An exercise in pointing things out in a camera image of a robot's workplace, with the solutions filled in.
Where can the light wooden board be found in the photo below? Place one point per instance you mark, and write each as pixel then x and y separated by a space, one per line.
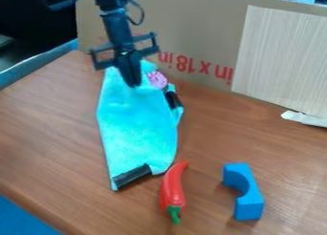
pixel 285 60

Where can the blue arch block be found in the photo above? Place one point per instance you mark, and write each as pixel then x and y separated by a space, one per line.
pixel 249 200

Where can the white paper scrap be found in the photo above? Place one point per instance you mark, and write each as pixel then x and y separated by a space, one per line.
pixel 306 118

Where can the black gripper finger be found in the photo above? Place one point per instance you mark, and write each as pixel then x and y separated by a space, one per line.
pixel 123 70
pixel 135 70

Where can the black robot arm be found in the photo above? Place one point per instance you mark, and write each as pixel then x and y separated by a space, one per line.
pixel 115 20

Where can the cardboard box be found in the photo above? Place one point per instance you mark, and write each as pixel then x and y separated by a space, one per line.
pixel 191 25

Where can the red toy pepper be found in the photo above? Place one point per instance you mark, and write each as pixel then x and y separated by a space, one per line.
pixel 172 191

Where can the pink toy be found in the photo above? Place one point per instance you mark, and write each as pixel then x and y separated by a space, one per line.
pixel 158 79

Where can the cyan cloth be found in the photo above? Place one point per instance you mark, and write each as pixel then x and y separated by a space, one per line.
pixel 136 127

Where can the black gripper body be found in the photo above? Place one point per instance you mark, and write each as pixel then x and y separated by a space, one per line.
pixel 144 44

